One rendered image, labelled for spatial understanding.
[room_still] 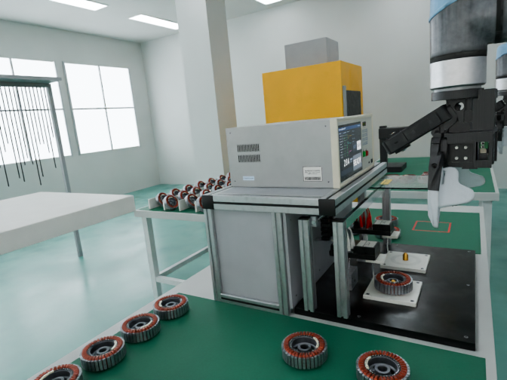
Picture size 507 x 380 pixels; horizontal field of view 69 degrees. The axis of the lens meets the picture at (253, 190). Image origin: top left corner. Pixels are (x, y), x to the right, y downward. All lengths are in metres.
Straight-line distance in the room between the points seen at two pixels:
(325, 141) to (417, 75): 5.44
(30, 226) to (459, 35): 0.71
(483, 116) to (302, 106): 4.41
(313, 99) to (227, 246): 3.88
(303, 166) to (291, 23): 6.16
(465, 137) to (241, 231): 0.73
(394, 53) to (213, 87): 3.03
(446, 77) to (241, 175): 0.80
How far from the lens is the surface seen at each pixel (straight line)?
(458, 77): 0.62
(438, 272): 1.43
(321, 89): 4.89
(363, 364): 0.93
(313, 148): 1.12
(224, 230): 1.19
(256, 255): 1.15
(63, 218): 0.72
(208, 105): 5.13
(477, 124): 0.64
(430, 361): 1.03
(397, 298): 1.20
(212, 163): 5.18
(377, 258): 1.22
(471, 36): 0.63
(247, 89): 7.54
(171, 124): 8.79
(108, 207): 0.77
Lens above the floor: 1.34
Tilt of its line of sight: 11 degrees down
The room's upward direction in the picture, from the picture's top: 5 degrees counter-clockwise
